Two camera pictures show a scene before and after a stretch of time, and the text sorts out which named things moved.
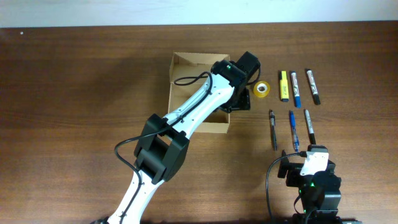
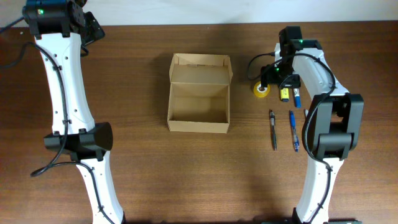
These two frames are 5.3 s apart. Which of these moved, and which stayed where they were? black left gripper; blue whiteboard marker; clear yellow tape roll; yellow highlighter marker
Moved: black left gripper
Stayed: blue whiteboard marker; clear yellow tape roll; yellow highlighter marker
